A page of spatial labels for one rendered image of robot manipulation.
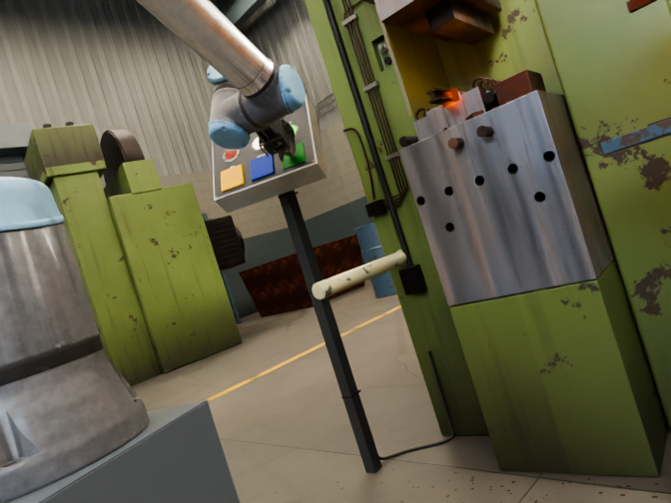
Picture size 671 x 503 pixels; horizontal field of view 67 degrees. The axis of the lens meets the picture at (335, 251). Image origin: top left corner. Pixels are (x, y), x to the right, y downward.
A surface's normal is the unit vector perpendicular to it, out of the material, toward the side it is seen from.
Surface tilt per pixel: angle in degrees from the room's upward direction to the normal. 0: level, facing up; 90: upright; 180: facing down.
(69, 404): 70
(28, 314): 90
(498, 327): 90
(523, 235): 90
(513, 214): 90
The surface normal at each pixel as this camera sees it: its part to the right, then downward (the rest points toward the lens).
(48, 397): 0.50, -0.52
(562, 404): -0.60, 0.19
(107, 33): 0.66, -0.21
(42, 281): 0.85, -0.27
